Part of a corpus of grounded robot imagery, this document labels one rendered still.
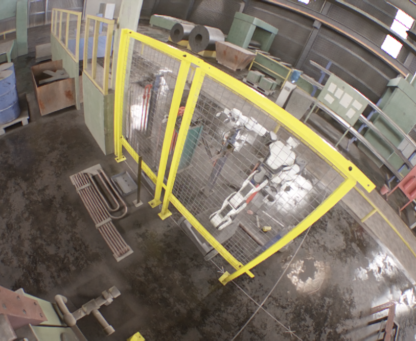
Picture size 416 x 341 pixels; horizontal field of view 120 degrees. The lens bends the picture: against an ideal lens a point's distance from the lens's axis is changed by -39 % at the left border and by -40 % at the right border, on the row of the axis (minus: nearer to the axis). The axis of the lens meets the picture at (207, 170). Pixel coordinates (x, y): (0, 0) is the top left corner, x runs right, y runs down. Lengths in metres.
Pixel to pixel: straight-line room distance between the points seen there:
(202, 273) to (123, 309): 0.95
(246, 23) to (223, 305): 11.28
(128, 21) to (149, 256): 2.66
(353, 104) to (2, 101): 8.68
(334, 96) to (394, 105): 3.43
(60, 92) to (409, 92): 10.91
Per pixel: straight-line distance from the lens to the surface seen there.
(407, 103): 9.56
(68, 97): 4.31
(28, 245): 2.67
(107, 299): 1.96
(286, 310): 2.75
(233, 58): 9.28
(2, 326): 1.14
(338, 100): 6.99
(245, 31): 11.35
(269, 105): 1.14
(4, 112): 4.36
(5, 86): 4.20
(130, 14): 2.54
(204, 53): 10.25
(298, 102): 6.98
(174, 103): 1.60
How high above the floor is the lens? 2.18
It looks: 43 degrees down
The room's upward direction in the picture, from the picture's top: 23 degrees clockwise
